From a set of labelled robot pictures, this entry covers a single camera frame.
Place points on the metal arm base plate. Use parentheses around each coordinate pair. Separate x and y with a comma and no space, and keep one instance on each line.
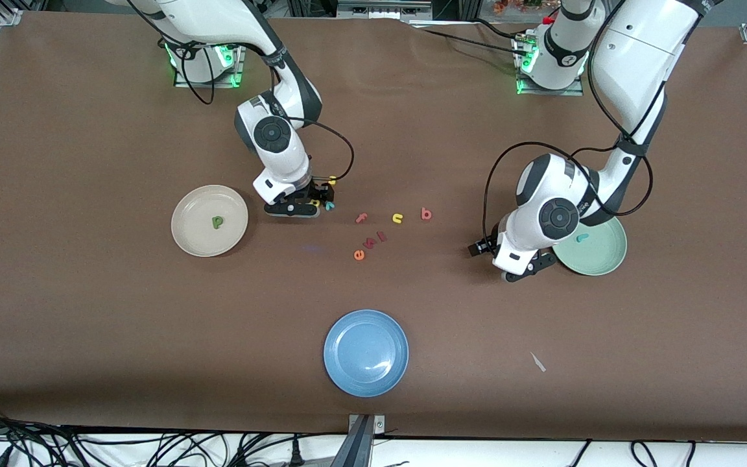
(548,93)
(208,84)

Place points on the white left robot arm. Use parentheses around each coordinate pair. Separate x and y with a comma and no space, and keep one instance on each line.
(633,65)

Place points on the green round plate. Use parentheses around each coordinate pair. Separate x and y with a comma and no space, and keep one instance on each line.
(600,253)

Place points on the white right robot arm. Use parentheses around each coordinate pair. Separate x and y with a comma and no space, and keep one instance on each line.
(283,162)

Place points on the grey metal camera post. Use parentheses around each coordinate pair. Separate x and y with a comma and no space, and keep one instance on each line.
(360,441)

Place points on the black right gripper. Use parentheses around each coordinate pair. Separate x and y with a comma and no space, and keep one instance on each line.
(317,191)

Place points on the brown table cover sheet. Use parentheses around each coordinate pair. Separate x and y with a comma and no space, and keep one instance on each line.
(412,97)

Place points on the grey power strip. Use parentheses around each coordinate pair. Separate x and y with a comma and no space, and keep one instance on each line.
(383,9)

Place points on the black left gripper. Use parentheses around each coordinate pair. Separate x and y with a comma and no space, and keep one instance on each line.
(494,239)

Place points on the beige round plate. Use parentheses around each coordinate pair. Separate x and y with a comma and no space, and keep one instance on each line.
(209,243)

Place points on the blue round plate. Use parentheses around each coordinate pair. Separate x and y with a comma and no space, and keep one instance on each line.
(366,353)

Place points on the white paper scrap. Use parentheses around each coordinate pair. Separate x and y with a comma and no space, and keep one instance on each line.
(537,362)

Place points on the black power plug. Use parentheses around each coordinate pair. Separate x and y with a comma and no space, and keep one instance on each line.
(296,454)

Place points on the orange dried flowers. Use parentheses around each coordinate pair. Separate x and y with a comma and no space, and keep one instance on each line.
(509,6)

